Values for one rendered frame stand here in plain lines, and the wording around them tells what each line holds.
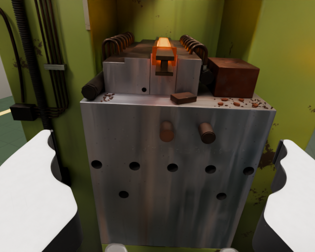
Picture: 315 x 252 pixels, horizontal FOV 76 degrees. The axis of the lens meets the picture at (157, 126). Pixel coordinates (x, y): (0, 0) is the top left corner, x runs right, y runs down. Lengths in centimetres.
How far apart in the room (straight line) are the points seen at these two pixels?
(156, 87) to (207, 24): 53
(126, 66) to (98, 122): 13
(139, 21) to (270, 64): 52
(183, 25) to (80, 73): 47
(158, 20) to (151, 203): 68
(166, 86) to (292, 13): 36
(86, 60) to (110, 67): 17
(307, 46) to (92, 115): 56
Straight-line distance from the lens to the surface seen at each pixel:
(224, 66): 45
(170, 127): 38
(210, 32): 92
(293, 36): 65
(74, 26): 60
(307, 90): 72
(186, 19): 90
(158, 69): 34
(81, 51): 60
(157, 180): 49
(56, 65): 62
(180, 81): 44
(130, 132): 42
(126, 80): 44
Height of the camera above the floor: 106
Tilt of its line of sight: 28 degrees down
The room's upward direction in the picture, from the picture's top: 2 degrees clockwise
